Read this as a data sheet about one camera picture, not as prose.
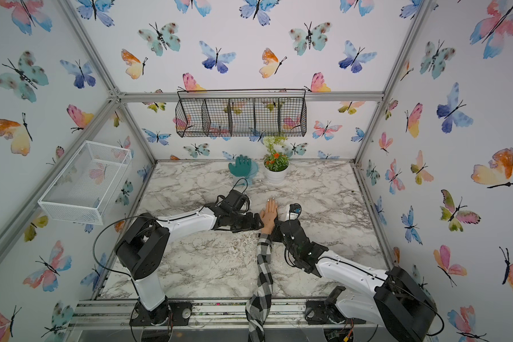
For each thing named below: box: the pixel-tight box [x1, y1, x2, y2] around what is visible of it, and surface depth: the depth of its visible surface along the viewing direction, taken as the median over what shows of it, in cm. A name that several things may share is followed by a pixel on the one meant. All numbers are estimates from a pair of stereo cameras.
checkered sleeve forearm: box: [245, 232, 274, 342], surface depth 74 cm
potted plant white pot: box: [263, 156, 290, 185], surface depth 106 cm
